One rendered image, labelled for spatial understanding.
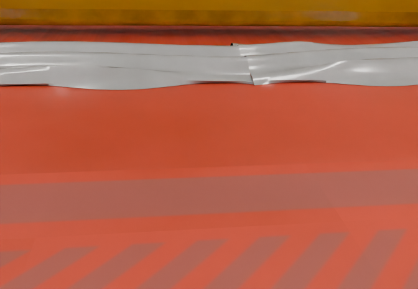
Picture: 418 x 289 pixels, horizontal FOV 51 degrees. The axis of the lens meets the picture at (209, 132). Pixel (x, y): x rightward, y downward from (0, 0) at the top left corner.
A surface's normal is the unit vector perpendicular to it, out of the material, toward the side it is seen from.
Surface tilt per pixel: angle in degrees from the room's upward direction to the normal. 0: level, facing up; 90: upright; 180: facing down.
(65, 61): 4
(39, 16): 56
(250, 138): 32
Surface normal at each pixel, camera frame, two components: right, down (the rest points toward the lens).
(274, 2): 0.12, 0.40
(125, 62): 0.02, -0.56
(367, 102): 0.03, -0.90
